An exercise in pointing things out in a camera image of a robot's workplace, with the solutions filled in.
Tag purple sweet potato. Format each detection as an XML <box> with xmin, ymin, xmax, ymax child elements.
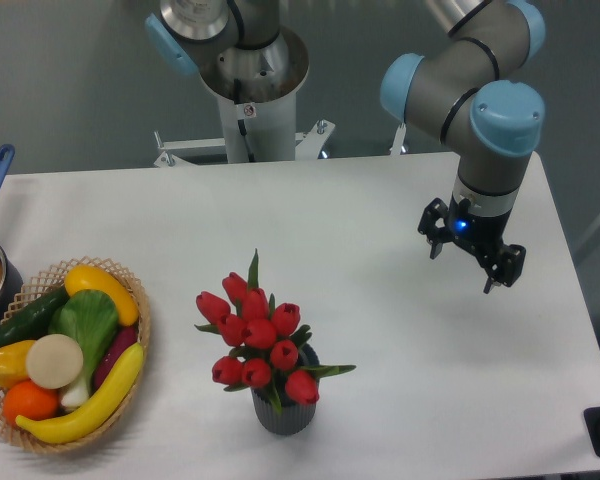
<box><xmin>92</xmin><ymin>326</ymin><xmax>137</xmax><ymax>391</ymax></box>

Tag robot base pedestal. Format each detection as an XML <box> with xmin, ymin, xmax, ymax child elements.
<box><xmin>144</xmin><ymin>0</ymin><xmax>311</xmax><ymax>164</ymax></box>

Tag white metal mounting frame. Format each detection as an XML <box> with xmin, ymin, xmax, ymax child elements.
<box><xmin>153</xmin><ymin>119</ymin><xmax>409</xmax><ymax>168</ymax></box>

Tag green cucumber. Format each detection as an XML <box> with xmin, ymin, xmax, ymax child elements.
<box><xmin>0</xmin><ymin>287</ymin><xmax>69</xmax><ymax>348</ymax></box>

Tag green bok choy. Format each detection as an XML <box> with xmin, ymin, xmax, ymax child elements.
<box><xmin>48</xmin><ymin>289</ymin><xmax>118</xmax><ymax>412</ymax></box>

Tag woven wicker basket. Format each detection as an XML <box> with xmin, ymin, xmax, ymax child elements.
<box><xmin>0</xmin><ymin>257</ymin><xmax>150</xmax><ymax>453</ymax></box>

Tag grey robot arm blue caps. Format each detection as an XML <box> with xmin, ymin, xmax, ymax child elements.
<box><xmin>379</xmin><ymin>1</ymin><xmax>546</xmax><ymax>292</ymax></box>

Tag dark grey ribbed vase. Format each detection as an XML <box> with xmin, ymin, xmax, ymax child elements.
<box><xmin>251</xmin><ymin>371</ymin><xmax>317</xmax><ymax>436</ymax></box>

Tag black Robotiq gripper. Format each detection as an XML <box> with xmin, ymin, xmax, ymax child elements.
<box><xmin>417</xmin><ymin>194</ymin><xmax>526</xmax><ymax>294</ymax></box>

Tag yellow squash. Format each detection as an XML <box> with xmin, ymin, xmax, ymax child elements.
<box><xmin>64</xmin><ymin>264</ymin><xmax>139</xmax><ymax>327</ymax></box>

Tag red tulip bouquet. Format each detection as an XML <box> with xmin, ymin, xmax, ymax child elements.
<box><xmin>196</xmin><ymin>253</ymin><xmax>355</xmax><ymax>414</ymax></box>

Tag beige round disc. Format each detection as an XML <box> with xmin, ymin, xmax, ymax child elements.
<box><xmin>25</xmin><ymin>334</ymin><xmax>84</xmax><ymax>389</ymax></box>

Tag yellow bell pepper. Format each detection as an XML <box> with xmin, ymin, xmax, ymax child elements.
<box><xmin>0</xmin><ymin>340</ymin><xmax>36</xmax><ymax>389</ymax></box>

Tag yellow banana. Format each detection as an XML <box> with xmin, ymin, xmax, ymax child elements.
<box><xmin>16</xmin><ymin>343</ymin><xmax>144</xmax><ymax>444</ymax></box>

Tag orange fruit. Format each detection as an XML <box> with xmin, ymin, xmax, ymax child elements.
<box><xmin>2</xmin><ymin>380</ymin><xmax>59</xmax><ymax>427</ymax></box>

